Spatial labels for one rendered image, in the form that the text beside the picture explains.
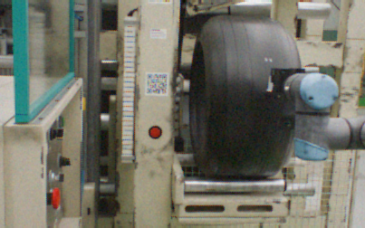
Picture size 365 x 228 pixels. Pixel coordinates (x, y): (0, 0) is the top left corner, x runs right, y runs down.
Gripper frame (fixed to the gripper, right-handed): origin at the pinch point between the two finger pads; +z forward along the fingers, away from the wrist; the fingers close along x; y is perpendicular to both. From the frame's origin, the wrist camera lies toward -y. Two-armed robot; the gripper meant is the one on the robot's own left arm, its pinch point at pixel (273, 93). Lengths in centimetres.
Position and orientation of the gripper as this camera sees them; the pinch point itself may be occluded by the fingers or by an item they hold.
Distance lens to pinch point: 137.2
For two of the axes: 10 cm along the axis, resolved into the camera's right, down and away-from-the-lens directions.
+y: 0.3, -10.0, -0.7
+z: -1.1, -0.8, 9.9
